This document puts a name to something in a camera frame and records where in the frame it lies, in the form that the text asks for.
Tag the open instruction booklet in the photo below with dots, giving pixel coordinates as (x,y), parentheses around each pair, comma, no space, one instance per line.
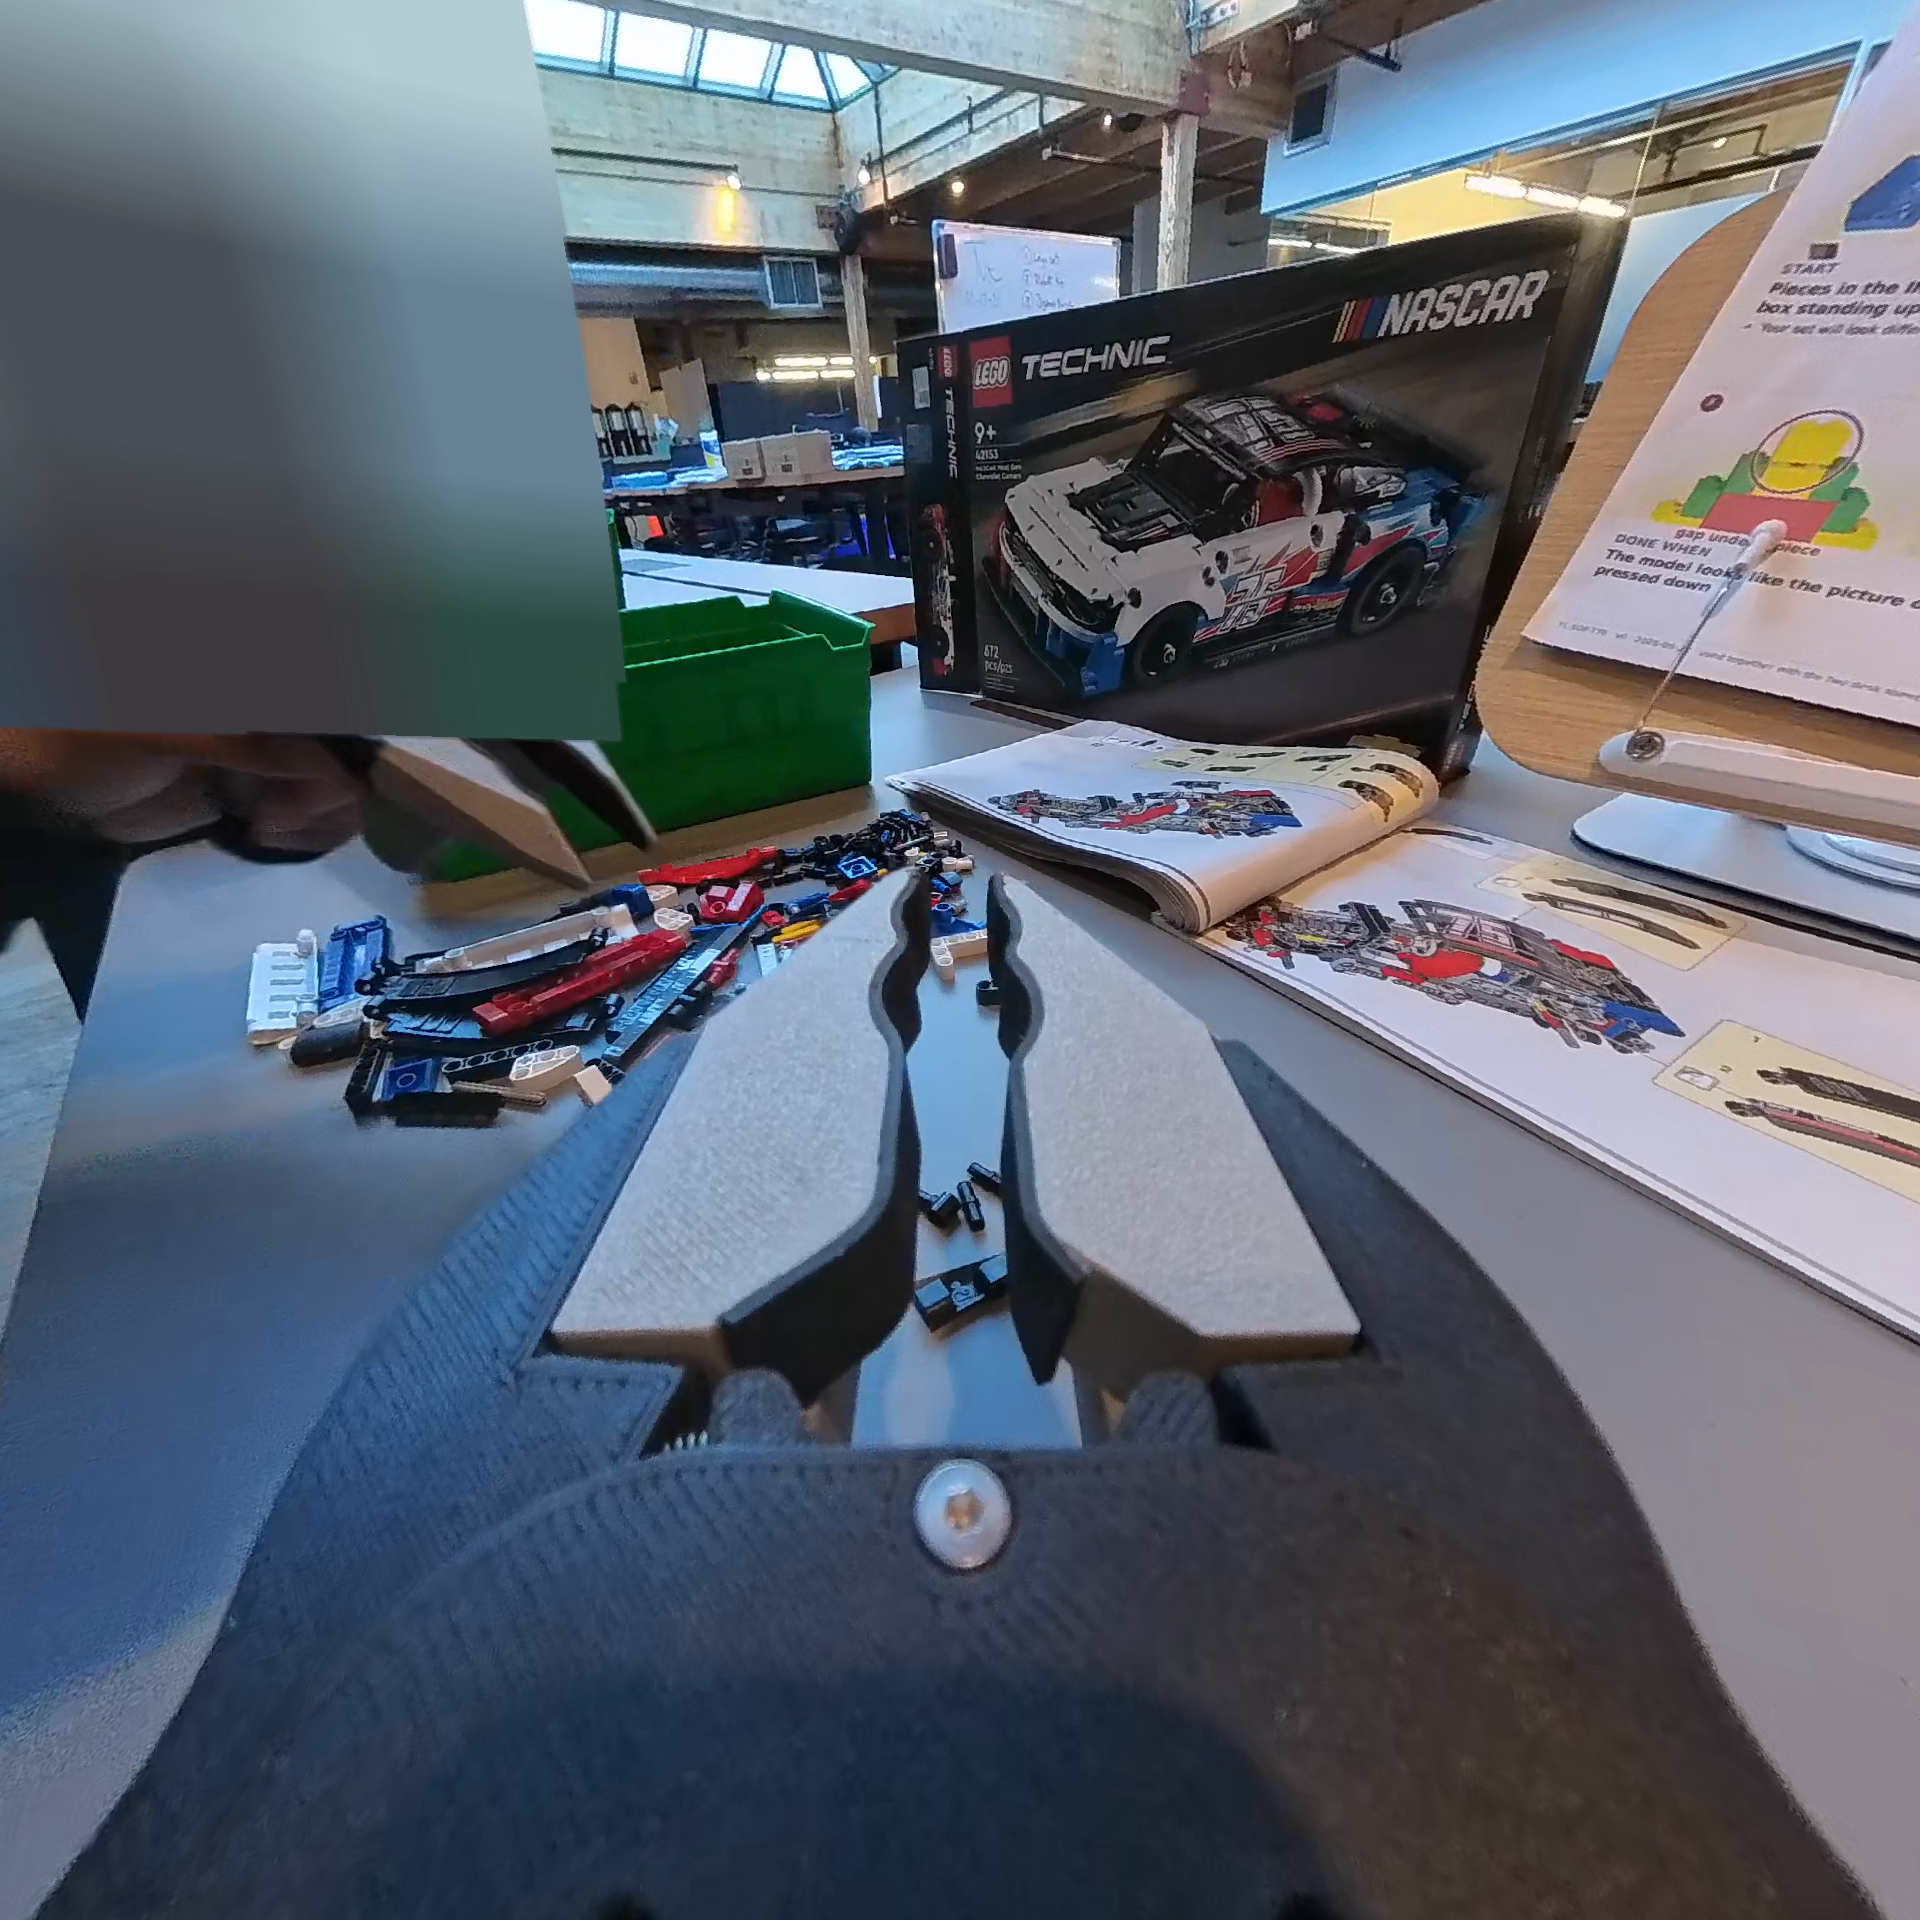
(1500,1080)

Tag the cluttered work table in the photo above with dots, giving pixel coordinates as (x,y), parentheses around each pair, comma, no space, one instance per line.
(751,484)

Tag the grey desk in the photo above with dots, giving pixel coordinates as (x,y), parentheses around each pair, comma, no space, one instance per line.
(1500,1349)

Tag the person's left hand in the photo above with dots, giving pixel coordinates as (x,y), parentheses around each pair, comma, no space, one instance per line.
(255,803)

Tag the black connector brick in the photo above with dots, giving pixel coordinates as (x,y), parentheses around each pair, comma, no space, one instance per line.
(961,1293)

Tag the pile of toy bricks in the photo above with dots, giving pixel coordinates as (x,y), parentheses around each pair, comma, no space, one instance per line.
(570,984)

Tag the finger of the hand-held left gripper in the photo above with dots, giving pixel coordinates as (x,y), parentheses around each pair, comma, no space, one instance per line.
(474,803)
(586,788)

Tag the whiteboard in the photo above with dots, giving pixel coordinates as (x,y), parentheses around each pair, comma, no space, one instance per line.
(1026,278)

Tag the wooden document stand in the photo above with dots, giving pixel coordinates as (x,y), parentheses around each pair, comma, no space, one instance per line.
(1560,706)

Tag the toy car set box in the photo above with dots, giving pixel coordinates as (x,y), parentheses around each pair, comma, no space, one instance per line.
(1349,675)

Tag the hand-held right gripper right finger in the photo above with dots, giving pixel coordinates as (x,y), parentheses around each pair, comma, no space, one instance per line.
(1172,1184)

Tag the white table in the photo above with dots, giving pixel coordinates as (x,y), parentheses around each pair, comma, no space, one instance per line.
(781,582)

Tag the printed instruction sheet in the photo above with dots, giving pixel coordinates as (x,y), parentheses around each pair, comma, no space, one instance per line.
(1680,451)

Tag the green plastic bin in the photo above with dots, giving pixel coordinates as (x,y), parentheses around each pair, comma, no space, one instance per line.
(751,722)

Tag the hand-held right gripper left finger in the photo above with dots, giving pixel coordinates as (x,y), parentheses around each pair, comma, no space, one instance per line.
(751,1171)

